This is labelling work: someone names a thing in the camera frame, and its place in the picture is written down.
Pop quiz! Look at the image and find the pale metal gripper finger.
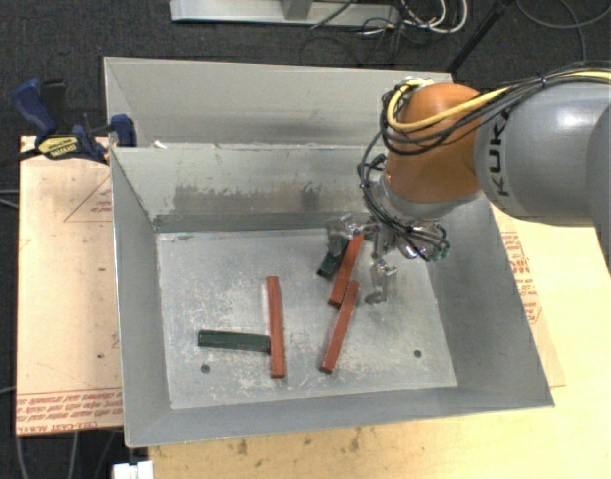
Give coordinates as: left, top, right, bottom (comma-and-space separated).
364, 258, 398, 305
326, 215, 355, 258

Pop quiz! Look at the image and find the dark green flat block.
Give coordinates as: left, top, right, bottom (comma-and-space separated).
315, 239, 349, 281
197, 329, 273, 354

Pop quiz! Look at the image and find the red-brown flat block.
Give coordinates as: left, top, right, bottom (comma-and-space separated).
327, 234, 367, 310
265, 275, 288, 380
318, 280, 361, 375

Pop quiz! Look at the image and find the grey metal bin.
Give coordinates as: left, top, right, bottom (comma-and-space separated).
103, 56, 555, 448

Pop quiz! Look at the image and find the brown cardboard board, red print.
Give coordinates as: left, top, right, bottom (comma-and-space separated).
15, 135, 569, 437

